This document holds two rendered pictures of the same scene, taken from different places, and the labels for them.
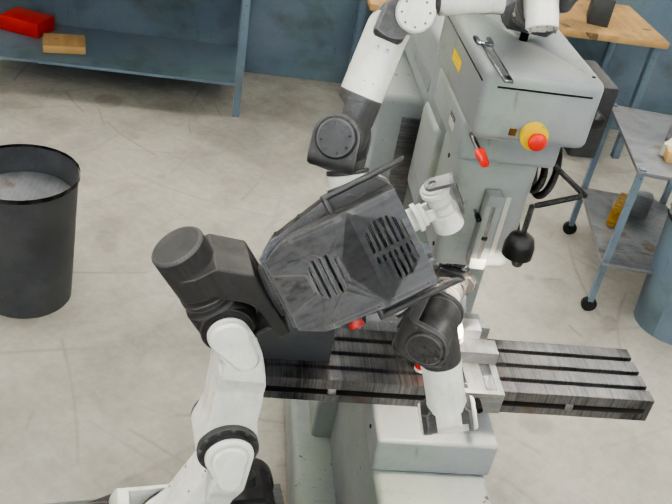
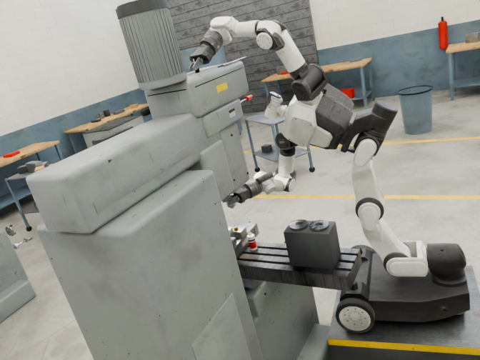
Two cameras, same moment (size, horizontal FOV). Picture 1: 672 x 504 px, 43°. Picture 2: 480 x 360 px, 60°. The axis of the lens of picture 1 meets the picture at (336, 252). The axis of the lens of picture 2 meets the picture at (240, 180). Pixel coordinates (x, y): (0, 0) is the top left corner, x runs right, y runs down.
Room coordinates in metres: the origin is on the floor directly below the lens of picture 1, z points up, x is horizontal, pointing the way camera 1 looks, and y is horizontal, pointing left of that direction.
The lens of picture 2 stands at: (3.29, 1.08, 2.03)
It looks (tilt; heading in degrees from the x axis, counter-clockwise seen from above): 20 degrees down; 224
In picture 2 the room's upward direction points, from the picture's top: 14 degrees counter-clockwise
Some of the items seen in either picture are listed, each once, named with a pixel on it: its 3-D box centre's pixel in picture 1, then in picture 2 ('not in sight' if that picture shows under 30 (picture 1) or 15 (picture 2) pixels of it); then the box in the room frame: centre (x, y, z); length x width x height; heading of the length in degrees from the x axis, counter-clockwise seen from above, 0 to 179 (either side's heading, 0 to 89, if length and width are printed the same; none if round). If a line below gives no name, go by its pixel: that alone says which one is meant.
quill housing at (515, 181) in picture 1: (477, 196); (218, 158); (1.92, -0.33, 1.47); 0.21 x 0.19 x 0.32; 100
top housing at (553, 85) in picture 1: (512, 68); (200, 90); (1.93, -0.32, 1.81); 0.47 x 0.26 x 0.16; 10
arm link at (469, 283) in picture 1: (448, 288); (243, 193); (1.83, -0.30, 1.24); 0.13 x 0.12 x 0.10; 75
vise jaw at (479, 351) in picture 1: (469, 350); (232, 231); (1.88, -0.42, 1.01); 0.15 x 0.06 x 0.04; 100
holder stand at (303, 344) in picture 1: (293, 318); (312, 242); (1.86, 0.08, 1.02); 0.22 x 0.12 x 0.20; 101
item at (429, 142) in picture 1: (463, 161); (197, 173); (2.11, -0.29, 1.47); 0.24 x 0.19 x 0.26; 100
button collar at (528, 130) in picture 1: (533, 136); not in sight; (1.69, -0.37, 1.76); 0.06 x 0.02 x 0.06; 100
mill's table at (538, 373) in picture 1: (437, 370); (241, 258); (1.92, -0.35, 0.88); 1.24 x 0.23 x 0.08; 100
